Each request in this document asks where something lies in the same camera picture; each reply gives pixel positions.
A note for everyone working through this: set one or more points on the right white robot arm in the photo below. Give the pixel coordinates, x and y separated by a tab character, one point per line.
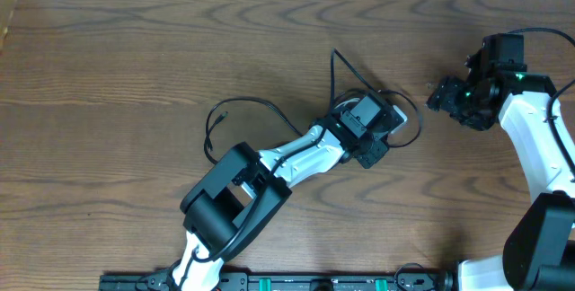
539	253

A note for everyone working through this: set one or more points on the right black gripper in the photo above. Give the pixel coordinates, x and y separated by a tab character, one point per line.
444	98

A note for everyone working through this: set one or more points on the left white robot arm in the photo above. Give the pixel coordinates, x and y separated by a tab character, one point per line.
234	201

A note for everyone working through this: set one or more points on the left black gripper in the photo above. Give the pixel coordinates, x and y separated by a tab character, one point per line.
372	161

